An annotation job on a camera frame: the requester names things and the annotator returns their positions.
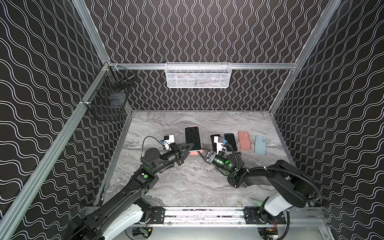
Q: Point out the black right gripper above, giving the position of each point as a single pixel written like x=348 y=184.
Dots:
x=212 y=156

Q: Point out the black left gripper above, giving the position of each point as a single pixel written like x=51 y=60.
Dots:
x=178 y=153

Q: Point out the black phone pink case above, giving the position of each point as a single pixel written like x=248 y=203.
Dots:
x=192 y=136

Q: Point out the black smartphone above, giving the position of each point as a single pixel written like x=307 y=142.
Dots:
x=232 y=145

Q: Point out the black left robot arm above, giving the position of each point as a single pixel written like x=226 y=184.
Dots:
x=127 y=207

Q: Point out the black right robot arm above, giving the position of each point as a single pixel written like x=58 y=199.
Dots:
x=294 y=188

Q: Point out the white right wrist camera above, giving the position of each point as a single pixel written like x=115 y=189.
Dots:
x=220 y=145

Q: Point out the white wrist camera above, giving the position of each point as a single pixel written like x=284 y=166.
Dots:
x=220 y=145
x=167 y=141

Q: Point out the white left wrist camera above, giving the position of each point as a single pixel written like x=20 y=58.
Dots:
x=167 y=141

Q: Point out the aluminium front rail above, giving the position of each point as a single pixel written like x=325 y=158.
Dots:
x=231 y=217

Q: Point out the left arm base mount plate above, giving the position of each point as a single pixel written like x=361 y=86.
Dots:
x=135 y=215

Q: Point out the white wire basket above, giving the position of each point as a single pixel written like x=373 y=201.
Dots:
x=198 y=75

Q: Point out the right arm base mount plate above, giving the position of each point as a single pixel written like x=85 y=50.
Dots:
x=255 y=216

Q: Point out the black wire basket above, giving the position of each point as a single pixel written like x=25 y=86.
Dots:
x=108 y=103

